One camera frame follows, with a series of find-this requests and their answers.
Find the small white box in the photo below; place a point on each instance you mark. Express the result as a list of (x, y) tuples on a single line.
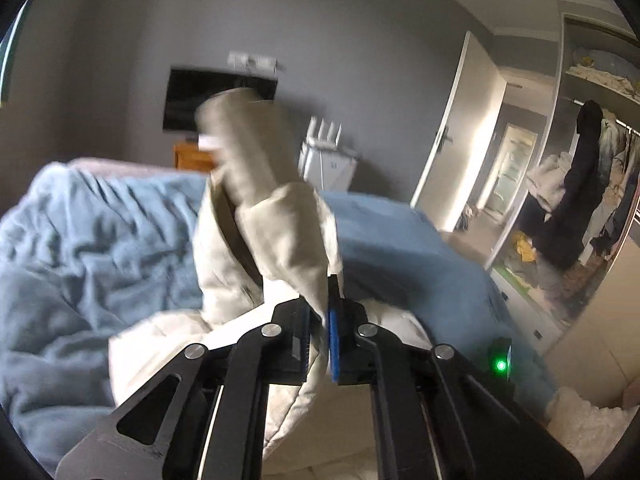
[(209, 142)]

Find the white wall sockets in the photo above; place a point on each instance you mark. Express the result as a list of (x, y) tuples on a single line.
[(252, 61)]

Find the white door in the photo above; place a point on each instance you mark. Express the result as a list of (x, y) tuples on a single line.
[(462, 130)]

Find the wooden cabinet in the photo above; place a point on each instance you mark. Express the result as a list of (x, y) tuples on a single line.
[(192, 159)]

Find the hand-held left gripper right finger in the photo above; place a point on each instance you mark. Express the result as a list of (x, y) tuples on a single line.
[(334, 345)]

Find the black wall television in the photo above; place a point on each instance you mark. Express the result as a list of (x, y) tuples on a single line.
[(190, 100)]

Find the open wardrobe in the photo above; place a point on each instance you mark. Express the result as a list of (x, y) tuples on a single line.
[(560, 305)]

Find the folded bedding pile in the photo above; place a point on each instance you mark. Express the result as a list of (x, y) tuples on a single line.
[(605, 72)]

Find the white appliance with prongs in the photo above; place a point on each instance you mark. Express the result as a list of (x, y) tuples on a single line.
[(327, 162)]

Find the black hanging coat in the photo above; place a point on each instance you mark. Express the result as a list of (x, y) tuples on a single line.
[(575, 195)]

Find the cream white garment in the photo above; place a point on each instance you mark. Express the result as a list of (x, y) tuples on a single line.
[(260, 200)]

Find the blue blanket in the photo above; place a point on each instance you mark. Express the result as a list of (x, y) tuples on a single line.
[(90, 260)]

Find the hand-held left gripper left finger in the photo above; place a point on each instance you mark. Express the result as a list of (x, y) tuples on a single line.
[(296, 347)]

